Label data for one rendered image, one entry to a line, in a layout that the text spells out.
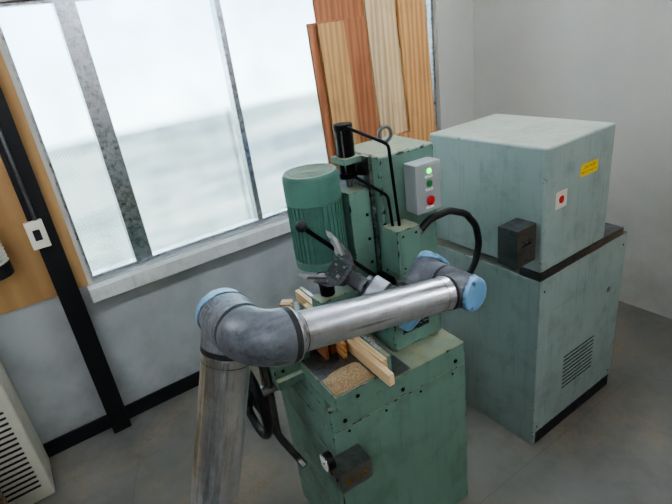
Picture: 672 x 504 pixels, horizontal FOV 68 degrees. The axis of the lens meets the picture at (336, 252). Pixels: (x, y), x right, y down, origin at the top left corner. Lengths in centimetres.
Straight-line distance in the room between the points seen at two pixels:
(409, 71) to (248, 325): 262
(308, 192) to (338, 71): 165
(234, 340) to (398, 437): 104
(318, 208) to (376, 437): 82
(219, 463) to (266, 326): 38
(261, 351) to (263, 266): 217
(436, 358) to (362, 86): 188
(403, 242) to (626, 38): 217
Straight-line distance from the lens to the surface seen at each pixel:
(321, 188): 147
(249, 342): 98
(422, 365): 179
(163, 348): 309
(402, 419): 187
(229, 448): 121
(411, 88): 340
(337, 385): 155
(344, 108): 306
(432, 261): 137
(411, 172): 157
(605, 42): 345
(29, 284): 279
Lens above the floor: 190
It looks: 24 degrees down
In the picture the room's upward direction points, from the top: 8 degrees counter-clockwise
